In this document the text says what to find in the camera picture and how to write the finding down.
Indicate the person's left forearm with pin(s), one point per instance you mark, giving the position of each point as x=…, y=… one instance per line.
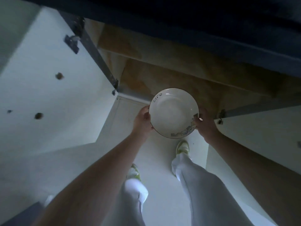
x=94, y=185

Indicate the person's right hand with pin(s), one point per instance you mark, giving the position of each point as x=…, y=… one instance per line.
x=207, y=128

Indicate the person's right shoe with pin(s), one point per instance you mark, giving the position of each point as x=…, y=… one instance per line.
x=183, y=147

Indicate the black countertop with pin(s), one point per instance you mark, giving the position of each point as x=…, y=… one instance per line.
x=211, y=16

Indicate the dark grey refrigerator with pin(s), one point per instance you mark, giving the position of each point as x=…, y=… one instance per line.
x=23, y=216

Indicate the pale green cabinet door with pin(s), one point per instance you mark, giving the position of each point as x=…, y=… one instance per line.
x=258, y=129
x=47, y=96

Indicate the person's left hand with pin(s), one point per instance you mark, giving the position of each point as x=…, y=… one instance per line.
x=141, y=125

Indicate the pale green lower cupboard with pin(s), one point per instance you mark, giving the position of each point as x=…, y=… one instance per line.
x=11, y=25

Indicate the white plate with cartoon print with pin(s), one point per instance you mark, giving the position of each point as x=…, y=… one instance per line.
x=174, y=110

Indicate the person's shoe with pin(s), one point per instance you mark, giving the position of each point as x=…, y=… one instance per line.
x=183, y=147
x=134, y=172

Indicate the metal door hinge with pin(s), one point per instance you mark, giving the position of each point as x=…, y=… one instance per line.
x=73, y=42
x=114, y=88

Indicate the person's right forearm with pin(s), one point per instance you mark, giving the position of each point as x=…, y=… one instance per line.
x=265, y=178

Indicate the person's left shoe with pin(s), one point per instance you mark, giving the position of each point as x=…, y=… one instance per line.
x=134, y=172

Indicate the person's white trousers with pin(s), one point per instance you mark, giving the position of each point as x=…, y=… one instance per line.
x=200, y=185

